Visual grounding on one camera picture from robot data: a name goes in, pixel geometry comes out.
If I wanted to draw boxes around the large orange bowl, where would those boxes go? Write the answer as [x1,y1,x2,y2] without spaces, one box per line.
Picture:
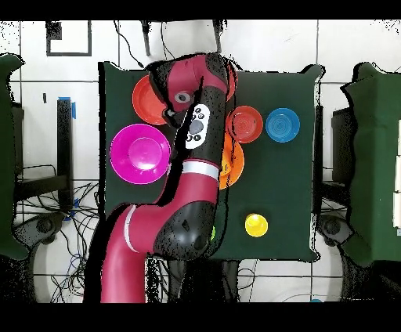
[218,134,245,191]

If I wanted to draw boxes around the small red bowl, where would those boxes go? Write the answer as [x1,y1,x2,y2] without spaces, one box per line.
[226,105,264,144]

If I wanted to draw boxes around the large pink bowl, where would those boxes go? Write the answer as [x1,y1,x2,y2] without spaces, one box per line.
[109,123,172,186]

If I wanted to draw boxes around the large red bowl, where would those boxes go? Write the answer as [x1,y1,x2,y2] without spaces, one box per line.
[226,61,239,102]
[132,74,168,126]

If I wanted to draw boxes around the blue bowl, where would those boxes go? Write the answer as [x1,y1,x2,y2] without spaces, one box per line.
[265,107,301,144]

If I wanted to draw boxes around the dark green table cloth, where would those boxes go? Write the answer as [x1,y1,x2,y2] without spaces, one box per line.
[98,61,325,262]

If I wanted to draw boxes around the yellow cup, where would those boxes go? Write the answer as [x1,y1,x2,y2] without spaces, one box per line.
[244,213,269,238]

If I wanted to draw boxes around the black table base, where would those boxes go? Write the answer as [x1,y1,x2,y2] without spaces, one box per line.
[165,258,244,303]

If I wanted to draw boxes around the black upright bar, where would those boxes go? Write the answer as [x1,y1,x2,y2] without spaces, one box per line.
[314,105,323,214]

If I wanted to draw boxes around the black stand leg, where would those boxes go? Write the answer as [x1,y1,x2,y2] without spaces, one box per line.
[211,20,224,53]
[139,20,152,57]

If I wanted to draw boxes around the black round device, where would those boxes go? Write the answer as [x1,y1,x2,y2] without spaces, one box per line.
[316,212,353,248]
[13,211,65,248]

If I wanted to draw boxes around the green cloth covered table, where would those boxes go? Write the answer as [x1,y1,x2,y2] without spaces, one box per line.
[341,62,401,267]
[0,53,31,261]

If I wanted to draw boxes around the tangle of black cables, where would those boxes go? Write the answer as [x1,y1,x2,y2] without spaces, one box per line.
[15,181,101,303]

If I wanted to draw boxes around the black cable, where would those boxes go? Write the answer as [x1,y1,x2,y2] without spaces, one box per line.
[113,20,146,70]

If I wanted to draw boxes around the black post with blue tape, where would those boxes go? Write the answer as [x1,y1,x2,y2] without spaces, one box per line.
[56,97,77,212]

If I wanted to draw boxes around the black square frame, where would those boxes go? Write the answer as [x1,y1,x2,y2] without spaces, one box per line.
[45,20,92,58]

